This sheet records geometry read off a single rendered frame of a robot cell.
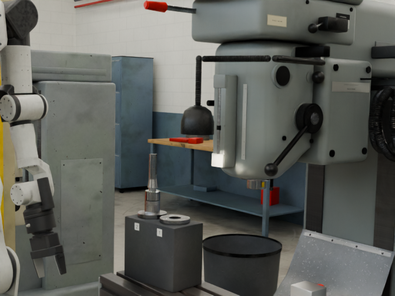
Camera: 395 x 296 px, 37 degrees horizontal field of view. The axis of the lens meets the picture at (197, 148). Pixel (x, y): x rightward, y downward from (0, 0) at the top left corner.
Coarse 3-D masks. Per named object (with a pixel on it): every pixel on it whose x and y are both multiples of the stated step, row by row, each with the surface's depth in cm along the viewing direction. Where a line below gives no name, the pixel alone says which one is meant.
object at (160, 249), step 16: (128, 224) 179; (144, 224) 174; (160, 224) 170; (176, 224) 169; (192, 224) 171; (128, 240) 180; (144, 240) 175; (160, 240) 170; (176, 240) 166; (192, 240) 171; (128, 256) 180; (144, 256) 175; (160, 256) 170; (176, 256) 167; (192, 256) 172; (128, 272) 181; (144, 272) 175; (160, 272) 170; (176, 272) 167; (192, 272) 172; (176, 288) 168
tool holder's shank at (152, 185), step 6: (150, 156) 178; (156, 156) 179; (150, 162) 178; (156, 162) 179; (150, 168) 178; (156, 168) 179; (150, 174) 178; (156, 174) 179; (150, 180) 178; (156, 180) 179; (150, 186) 178; (156, 186) 179
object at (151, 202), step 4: (148, 196) 178; (152, 196) 178; (156, 196) 178; (148, 200) 178; (152, 200) 178; (156, 200) 178; (148, 204) 178; (152, 204) 178; (156, 204) 178; (148, 208) 178; (152, 208) 178; (156, 208) 179; (148, 212) 178; (152, 212) 178; (156, 212) 179
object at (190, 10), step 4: (144, 4) 131; (148, 4) 130; (152, 4) 131; (156, 4) 131; (160, 4) 132; (164, 4) 133; (148, 8) 131; (152, 8) 131; (156, 8) 132; (160, 8) 132; (164, 8) 133; (168, 8) 134; (172, 8) 135; (176, 8) 135; (180, 8) 136; (184, 8) 137; (188, 8) 138; (192, 8) 139; (188, 12) 138; (192, 12) 139
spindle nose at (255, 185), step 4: (248, 180) 142; (248, 184) 142; (252, 184) 141; (256, 184) 141; (260, 184) 141; (248, 188) 142; (252, 188) 141; (256, 188) 141; (260, 188) 141; (264, 188) 142
